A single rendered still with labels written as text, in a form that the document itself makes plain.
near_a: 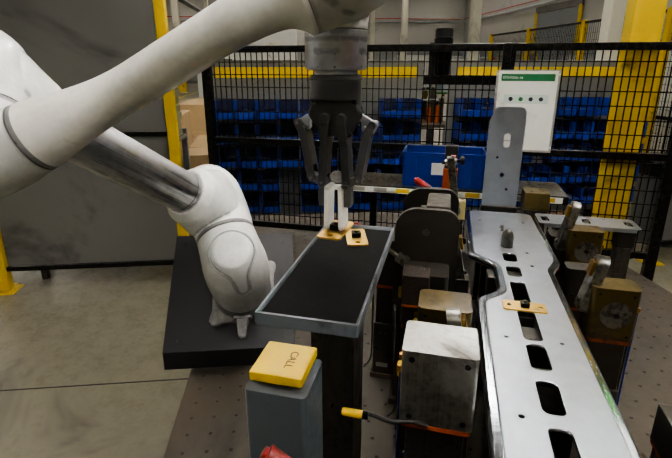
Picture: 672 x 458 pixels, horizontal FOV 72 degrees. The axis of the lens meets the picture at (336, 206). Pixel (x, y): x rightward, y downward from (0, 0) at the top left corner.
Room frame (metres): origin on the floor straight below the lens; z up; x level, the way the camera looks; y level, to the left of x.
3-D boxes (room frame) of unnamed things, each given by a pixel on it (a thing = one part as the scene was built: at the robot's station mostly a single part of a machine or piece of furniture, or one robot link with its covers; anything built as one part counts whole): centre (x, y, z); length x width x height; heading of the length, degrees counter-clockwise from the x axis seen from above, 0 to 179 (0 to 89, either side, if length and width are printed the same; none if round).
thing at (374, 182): (1.76, -0.40, 1.01); 0.90 x 0.22 x 0.03; 76
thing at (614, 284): (0.85, -0.58, 0.87); 0.12 x 0.07 x 0.35; 76
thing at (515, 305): (0.84, -0.38, 1.01); 0.08 x 0.04 x 0.01; 76
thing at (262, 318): (0.69, 0.00, 1.16); 0.37 x 0.14 x 0.02; 166
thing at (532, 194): (1.53, -0.69, 0.88); 0.08 x 0.08 x 0.36; 76
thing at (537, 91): (1.80, -0.72, 1.30); 0.23 x 0.02 x 0.31; 76
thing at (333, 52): (0.70, 0.00, 1.49); 0.09 x 0.09 x 0.06
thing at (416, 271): (0.80, -0.15, 0.90); 0.05 x 0.05 x 0.40; 76
